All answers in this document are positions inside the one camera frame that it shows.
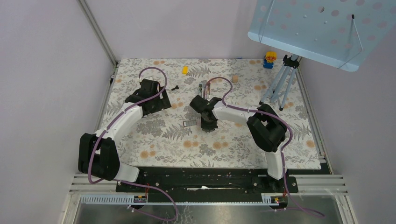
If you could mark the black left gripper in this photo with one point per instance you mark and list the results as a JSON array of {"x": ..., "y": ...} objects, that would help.
[{"x": 161, "y": 101}]

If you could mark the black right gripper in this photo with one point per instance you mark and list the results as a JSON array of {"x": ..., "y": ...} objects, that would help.
[{"x": 207, "y": 120}]

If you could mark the grey metal staple strip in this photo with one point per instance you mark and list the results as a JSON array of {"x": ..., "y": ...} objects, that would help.
[{"x": 189, "y": 123}]

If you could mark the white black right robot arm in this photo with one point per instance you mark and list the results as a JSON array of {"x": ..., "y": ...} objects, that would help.
[{"x": 266, "y": 129}]

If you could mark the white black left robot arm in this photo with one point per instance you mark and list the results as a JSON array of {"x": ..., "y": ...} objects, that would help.
[{"x": 98, "y": 153}]

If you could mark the floral patterned table mat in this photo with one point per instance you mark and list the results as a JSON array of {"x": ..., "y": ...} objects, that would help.
[{"x": 160, "y": 138}]

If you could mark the small yellow block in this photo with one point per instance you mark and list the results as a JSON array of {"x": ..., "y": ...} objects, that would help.
[{"x": 185, "y": 70}]

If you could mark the round tan wooden piece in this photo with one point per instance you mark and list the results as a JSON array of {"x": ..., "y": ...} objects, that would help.
[{"x": 235, "y": 79}]

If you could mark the grey tripod stand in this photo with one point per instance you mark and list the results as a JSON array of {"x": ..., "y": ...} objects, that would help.
[{"x": 281, "y": 85}]

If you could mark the yellow blue toy figure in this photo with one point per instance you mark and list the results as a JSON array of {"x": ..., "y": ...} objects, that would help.
[{"x": 269, "y": 59}]

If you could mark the light blue perforated metal board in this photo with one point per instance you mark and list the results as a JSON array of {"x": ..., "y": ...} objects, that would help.
[{"x": 338, "y": 33}]

